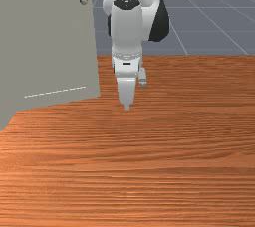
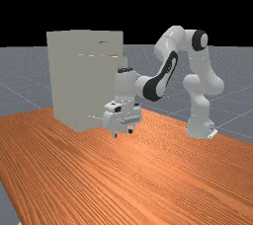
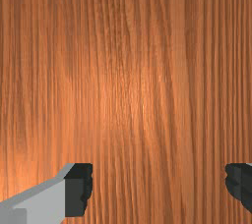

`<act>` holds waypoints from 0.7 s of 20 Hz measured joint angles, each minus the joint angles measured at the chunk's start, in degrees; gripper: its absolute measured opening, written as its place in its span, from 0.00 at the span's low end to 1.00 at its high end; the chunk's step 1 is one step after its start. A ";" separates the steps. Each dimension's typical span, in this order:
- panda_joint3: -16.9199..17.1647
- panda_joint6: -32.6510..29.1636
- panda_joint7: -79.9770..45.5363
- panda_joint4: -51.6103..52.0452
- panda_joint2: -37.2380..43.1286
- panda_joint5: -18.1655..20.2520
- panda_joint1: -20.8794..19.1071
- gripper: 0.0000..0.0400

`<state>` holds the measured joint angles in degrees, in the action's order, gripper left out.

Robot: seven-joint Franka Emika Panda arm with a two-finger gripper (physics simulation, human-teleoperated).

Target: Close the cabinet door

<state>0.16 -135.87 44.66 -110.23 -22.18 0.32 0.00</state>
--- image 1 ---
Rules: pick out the pale grey cabinet door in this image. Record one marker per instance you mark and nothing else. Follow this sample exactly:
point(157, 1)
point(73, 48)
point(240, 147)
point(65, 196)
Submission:
point(46, 45)

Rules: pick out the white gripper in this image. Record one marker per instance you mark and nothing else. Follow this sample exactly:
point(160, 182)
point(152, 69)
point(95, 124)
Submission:
point(126, 71)

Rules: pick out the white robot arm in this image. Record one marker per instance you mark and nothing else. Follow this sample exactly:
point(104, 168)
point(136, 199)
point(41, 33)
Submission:
point(126, 28)

